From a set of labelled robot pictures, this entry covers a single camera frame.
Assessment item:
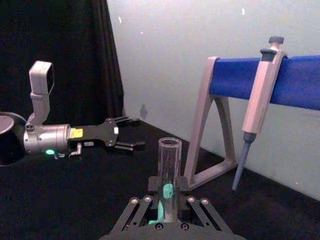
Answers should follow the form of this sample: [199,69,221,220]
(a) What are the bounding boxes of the clear plastic test tube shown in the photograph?
[157,136,183,223]

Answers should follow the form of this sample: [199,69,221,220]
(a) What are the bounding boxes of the grey pipette with blue tip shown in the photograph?
[231,36,288,191]

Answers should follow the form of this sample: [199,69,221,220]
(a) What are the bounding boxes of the teal plastic piece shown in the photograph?
[148,183,174,226]

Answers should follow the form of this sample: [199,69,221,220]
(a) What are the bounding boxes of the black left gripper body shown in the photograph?
[67,118,120,149]

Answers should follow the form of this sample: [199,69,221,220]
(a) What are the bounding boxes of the black curtain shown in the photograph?
[0,0,125,124]

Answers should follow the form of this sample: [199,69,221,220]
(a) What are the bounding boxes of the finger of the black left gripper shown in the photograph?
[109,140,146,152]
[113,115,141,127]

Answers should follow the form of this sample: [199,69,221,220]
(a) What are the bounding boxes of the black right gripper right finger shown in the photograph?
[177,175,224,232]

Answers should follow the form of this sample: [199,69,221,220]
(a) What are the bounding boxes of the black table cloth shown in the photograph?
[0,119,320,240]

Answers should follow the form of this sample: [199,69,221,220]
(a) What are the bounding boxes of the thin cable with silver plug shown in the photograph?
[53,142,83,160]

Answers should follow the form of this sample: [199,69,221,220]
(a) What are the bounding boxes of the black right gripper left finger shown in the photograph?
[112,175,163,232]

